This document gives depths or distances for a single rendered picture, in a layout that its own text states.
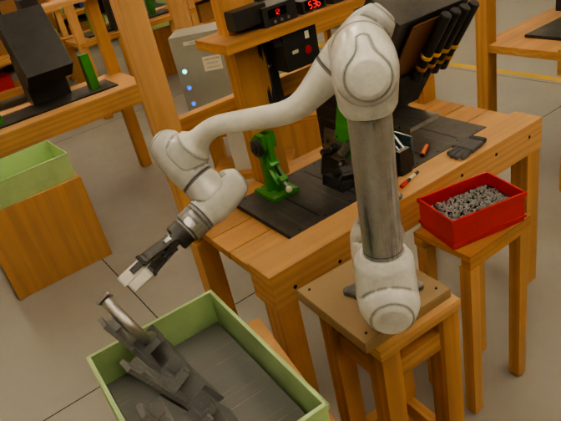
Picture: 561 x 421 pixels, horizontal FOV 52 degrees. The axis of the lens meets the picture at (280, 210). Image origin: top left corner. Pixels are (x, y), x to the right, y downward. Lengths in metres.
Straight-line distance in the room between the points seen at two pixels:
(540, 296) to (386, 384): 1.55
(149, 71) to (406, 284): 1.23
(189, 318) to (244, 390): 0.33
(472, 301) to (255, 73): 1.21
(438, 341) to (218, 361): 0.67
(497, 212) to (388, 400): 0.77
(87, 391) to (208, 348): 1.48
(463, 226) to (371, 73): 1.03
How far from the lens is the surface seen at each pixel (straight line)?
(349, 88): 1.17
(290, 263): 1.97
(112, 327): 1.56
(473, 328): 2.29
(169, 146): 1.57
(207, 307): 1.86
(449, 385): 2.02
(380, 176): 1.32
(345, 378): 2.04
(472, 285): 2.16
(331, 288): 1.84
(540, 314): 3.08
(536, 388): 2.74
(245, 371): 1.71
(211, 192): 1.55
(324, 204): 2.27
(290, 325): 2.09
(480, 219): 2.11
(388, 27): 1.37
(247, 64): 2.38
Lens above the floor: 2.02
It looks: 29 degrees down
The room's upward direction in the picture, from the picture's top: 13 degrees counter-clockwise
